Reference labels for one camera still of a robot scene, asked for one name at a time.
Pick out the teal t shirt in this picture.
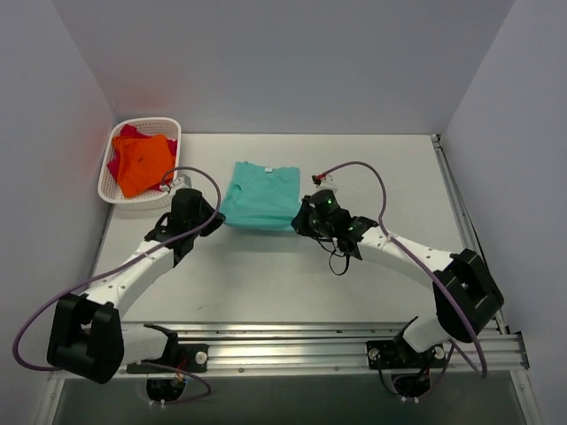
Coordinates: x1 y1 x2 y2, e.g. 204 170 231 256
220 161 300 232

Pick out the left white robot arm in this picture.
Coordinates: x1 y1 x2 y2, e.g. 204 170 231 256
47 189 224 384

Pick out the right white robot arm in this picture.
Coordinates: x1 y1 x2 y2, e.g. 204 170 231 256
291 189 504 366

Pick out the orange t shirt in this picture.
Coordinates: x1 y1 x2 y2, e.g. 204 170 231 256
112 135 175 198

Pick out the white plastic basket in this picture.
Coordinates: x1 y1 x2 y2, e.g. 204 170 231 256
98 117 182 210

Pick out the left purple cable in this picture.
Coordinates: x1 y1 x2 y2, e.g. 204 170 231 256
12 166 222 406

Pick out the purple cable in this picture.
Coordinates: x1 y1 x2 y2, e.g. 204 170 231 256
312 161 489 399
12 166 222 406

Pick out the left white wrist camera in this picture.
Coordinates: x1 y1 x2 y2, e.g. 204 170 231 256
159 174 192 195

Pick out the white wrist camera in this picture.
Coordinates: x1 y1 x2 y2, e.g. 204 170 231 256
159 174 192 195
312 174 338 194

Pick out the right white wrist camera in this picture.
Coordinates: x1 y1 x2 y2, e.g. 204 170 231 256
312 174 338 194

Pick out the black thin cable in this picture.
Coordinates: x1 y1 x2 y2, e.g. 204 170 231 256
327 236 353 276

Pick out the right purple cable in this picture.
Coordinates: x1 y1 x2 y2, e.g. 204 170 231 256
312 161 489 399

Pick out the right side aluminium rail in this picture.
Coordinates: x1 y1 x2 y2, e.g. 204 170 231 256
431 134 509 335

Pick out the front aluminium rail frame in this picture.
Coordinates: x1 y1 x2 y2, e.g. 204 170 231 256
48 321 531 380

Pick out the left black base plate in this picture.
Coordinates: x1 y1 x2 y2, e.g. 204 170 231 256
126 343 209 374

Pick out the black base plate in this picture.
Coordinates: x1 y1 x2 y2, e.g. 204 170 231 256
366 339 447 370
126 343 209 374

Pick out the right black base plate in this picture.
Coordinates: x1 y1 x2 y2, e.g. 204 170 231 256
366 339 447 370

